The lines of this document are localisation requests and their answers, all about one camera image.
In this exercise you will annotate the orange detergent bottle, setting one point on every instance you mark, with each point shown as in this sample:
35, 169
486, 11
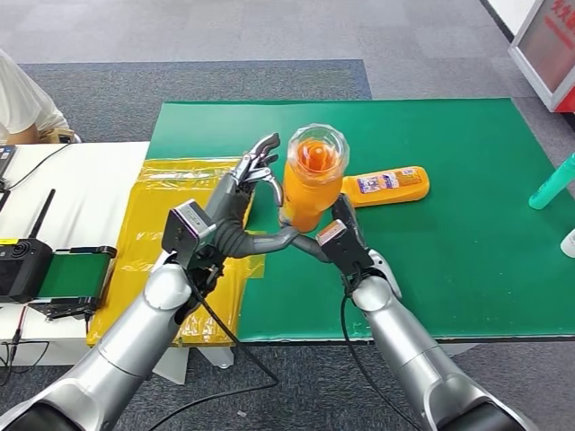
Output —
310, 190
418, 187

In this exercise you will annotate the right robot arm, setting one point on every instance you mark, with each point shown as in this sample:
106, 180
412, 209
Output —
404, 345

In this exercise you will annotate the green table mat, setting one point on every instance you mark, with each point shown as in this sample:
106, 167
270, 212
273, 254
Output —
449, 268

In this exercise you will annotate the small green belt conveyor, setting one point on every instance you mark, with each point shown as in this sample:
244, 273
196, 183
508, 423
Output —
72, 276

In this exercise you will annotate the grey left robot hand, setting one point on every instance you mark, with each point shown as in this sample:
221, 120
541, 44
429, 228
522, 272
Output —
229, 199

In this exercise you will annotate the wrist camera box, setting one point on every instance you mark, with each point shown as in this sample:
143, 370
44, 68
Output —
346, 253
190, 223

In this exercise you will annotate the white red sign board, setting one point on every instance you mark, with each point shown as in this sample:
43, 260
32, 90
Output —
545, 47

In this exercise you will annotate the teal plastic bottle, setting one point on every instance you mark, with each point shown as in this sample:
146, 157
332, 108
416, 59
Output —
552, 184

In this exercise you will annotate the person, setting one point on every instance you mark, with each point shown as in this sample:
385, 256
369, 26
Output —
23, 101

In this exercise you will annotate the yellow taped cardboard box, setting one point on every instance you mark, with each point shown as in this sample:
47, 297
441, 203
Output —
139, 226

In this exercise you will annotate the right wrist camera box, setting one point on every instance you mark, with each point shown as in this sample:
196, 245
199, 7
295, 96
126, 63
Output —
346, 253

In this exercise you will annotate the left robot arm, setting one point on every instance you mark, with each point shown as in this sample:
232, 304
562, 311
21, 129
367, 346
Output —
121, 351

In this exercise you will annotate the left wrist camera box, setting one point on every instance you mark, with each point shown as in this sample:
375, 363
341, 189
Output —
190, 223

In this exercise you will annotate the white table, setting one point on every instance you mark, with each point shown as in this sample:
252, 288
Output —
90, 196

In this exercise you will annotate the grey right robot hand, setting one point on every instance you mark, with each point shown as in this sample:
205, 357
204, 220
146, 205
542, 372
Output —
344, 211

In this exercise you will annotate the black radio box with antenna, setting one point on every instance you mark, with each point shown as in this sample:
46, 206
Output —
20, 268

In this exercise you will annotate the person's forearm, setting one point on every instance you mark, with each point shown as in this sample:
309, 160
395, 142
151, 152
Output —
23, 135

